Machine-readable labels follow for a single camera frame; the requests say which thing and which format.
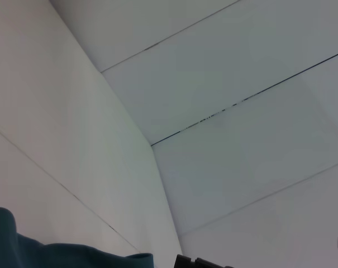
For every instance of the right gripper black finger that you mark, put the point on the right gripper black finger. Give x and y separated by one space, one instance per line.
185 263

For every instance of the teal T-shirt with FREE print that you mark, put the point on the teal T-shirt with FREE print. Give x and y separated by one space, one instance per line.
45 257

